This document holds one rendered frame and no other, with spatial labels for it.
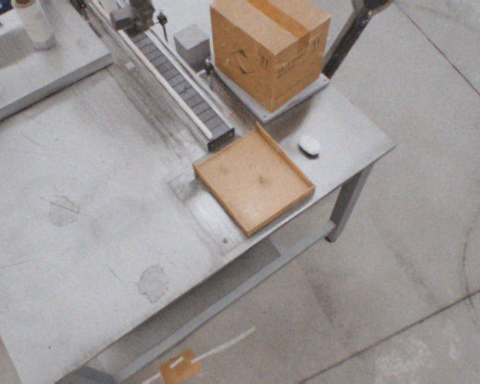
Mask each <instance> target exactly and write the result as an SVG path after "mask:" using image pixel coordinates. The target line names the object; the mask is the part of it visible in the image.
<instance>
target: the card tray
mask: <svg viewBox="0 0 480 384"><path fill-rule="evenodd" d="M192 167H193V169H194V170H195V171H196V173H197V174H198V176H200V177H201V180H203V181H204V182H205V184H206V185H207V186H208V187H209V189H210V190H211V191H212V193H214V195H215V197H216V198H218V199H219V202H221V203H222V205H223V207H225V209H226V210H227V211H228V213H229V214H230V215H232V218H233V219H234V220H235V221H236V223H237V224H238V225H239V226H240V227H241V229H242V230H243V231H244V232H245V234H246V235H247V236H248V237H249V236H250V235H251V234H253V233H254V232H256V231H257V230H259V229H261V228H262V227H263V226H264V225H266V224H268V223H269V222H270V221H272V220H274V219H275V218H277V216H279V215H281V214H282V213H283V212H285V211H287V210H288V209H290V207H293V206H294V205H295V204H296V203H298V202H300V201H301V200H303V198H306V197H307V196H308V195H309V194H311V193H313V192H314V191H315V189H316V184H315V183H314V182H313V181H312V180H311V179H310V178H309V177H308V176H307V175H306V174H305V173H304V172H303V170H302V169H301V168H300V167H299V166H298V165H297V164H296V163H295V162H294V161H293V160H292V159H291V158H290V156H289V155H288V154H287V153H285V151H284V150H283V149H281V147H280V146H279V145H278V144H277V143H276V141H275V140H273V139H272V137H271V136H269V135H268V133H267V131H265V130H264V129H263V127H261V126H260V125H259V123H256V129H255V130H254V131H251V132H250V133H249V134H247V135H246V136H243V137H242V138H241V139H239V140H236V142H234V143H232V145H228V147H226V148H224V149H222V150H221V151H219V152H218V153H215V154H214V155H213V156H211V157H210V158H207V159H206V160H205V161H203V162H201V163H199V164H198V165H197V166H196V164H195V163H194V162H192Z"/></svg>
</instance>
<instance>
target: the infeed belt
mask: <svg viewBox="0 0 480 384"><path fill-rule="evenodd" d="M122 31H123V32H124V33H125V34H126V36H128V35H127V33H126V30H125V29H123V30H122ZM128 38H129V39H130V40H131V41H132V42H133V44H134V45H135V46H136V47H137V48H138V50H139V51H140V52H142V54H143V56H145V57H146V59H147V60H148V61H149V62H150V64H152V65H153V66H154V68H155V69H156V70H157V71H158V72H159V74H160V75H161V76H162V77H163V79H164V80H165V81H167V83H168V84H169V85H170V86H171V88H172V89H174V91H175V92H176V93H177V94H178V95H179V97H180V98H181V99H182V100H183V101H184V103H185V104H186V105H187V106H188V107H189V109H190V110H192V111H193V113H194V114H195V115H196V116H197V118H198V119H200V121H201V123H203V124H204V125H205V127H206V128H207V129H208V130H209V131H210V133H211V134H212V138H211V139H209V138H208V137H207V136H206V134H205V133H204V132H202V131H201V128H200V127H198V126H197V124H196V123H195V122H194V121H193V119H191V117H190V116H189V115H188V114H187V113H186V111H185V110H184V109H183V108H182V107H181V106H180V104H179V103H178V102H176V100H175V98H173V97H172V96H171V98H173V99H174V100H175V102H176V103H177V104H178V105H179V106H180V107H181V109H182V110H184V112H185V113H186V115H188V117H189V118H190V119H191V120H192V122H193V123H195V125H196V126H197V127H198V128H199V129H200V131H201V132H202V133H203V134H204V135H205V136H206V138H207V139H208V140H210V142H211V141H213V140H215V139H217V138H219V136H223V134H225V133H227V132H228V131H231V130H232V129H231V127H229V126H228V124H227V123H225V122H224V121H223V119H222V118H221V117H220V116H219V114H217V112H216V111H215V110H214V109H213V108H212V107H211V106H210V104H209V103H208V102H207V101H206V100H205V99H204V98H203V97H202V95H201V94H200V93H198V92H197V90H196V89H195V88H194V87H193V85H191V84H190V83H189V80H187V79H186V78H185V77H184V76H183V75H182V73H181V72H180V71H179V70H178V69H177V68H176V67H175V65H174V64H172V62H171V61H170V60H168V57H167V56H165V55H164V54H163V52H161V50H160V49H159V48H158V47H157V46H156V45H155V43H153V41H152V40H151V39H150V38H149V37H148V36H147V34H146V33H145V32H143V33H141V34H139V36H134V37H129V36H128Z"/></svg>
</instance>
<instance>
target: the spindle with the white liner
mask: <svg viewBox="0 0 480 384"><path fill-rule="evenodd" d="M40 5H41V4H40V2H39V1H38V0H12V6H13V8H14V9H15V10H16V14H17V15H18V16H19V18H20V20H21V22H22V23H23V25H24V27H25V29H26V31H27V32H28V35H29V36H30V39H31V40H32V42H33V45H34V47H35V48H37V49H39V50H47V49H49V48H51V47H53V46H54V45H55V44H56V42H57V37H56V34H54V31H53V30H52V27H51V26H50V23H49V22H48V19H47V17H46V15H45V14H44V11H43V10H42V7H41V6H40Z"/></svg>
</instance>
